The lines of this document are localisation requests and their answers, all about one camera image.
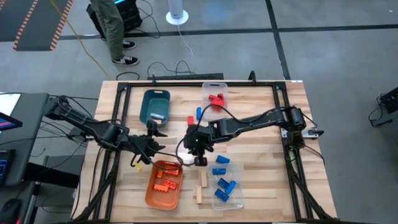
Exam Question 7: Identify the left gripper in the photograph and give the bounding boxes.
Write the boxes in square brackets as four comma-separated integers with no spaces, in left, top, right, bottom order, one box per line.
[130,119,168,164]

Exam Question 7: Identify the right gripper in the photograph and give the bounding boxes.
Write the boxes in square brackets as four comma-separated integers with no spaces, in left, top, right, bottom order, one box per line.
[183,124,215,167]

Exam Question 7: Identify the clear plastic bin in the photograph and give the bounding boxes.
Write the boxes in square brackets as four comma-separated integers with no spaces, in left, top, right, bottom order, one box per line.
[201,82,229,121]
[208,163,245,212]

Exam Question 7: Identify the teal plastic bin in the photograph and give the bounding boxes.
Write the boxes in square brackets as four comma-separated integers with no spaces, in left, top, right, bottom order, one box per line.
[139,89,171,128]

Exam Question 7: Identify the orange plastic bin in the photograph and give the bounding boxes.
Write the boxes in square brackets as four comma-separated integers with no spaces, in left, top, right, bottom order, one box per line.
[144,160,184,211]

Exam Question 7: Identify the black power strip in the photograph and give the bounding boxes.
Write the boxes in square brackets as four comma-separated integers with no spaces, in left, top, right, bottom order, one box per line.
[146,73,224,81]

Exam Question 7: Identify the black beam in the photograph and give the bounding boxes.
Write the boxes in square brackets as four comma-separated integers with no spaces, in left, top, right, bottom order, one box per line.
[23,161,80,189]

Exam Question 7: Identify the white fan stand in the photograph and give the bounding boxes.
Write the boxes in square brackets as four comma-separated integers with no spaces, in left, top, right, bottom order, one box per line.
[165,0,190,26]

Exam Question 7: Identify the black equipment crate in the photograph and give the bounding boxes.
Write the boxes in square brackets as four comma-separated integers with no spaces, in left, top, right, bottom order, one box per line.
[86,0,144,40]

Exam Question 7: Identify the person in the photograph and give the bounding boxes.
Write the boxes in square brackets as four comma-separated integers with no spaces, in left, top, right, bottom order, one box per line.
[90,0,140,67]

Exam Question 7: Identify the dark grey desk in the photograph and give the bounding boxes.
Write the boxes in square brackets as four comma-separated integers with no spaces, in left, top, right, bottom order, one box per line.
[0,92,50,187]

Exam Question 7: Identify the computer monitor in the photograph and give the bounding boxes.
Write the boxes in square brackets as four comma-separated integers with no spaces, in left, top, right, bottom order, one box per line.
[0,111,23,132]

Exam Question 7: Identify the white sheet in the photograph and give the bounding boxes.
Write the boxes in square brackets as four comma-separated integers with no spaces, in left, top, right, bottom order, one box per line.
[0,93,21,116]

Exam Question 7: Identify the backlit keyboard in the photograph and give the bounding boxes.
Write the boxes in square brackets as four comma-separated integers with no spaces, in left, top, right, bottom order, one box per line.
[0,149,16,187]

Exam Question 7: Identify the black mat orange stripes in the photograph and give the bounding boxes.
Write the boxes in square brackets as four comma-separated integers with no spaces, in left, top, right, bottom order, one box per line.
[12,0,75,52]
[0,0,32,43]

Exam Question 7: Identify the black computer mouse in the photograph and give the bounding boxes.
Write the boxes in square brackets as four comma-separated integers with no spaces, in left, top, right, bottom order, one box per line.
[0,198,19,224]

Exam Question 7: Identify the black aluminium table frame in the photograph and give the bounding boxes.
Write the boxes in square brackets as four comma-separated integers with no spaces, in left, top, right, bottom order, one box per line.
[71,80,338,224]

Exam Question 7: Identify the white cable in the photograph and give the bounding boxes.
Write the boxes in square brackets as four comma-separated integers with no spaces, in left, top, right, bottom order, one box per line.
[177,24,195,74]

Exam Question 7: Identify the yellow cable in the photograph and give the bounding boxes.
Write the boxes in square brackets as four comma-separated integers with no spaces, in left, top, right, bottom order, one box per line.
[49,0,113,80]

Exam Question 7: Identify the black equipment with cables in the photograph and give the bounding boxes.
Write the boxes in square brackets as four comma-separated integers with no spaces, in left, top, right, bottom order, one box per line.
[368,86,398,128]

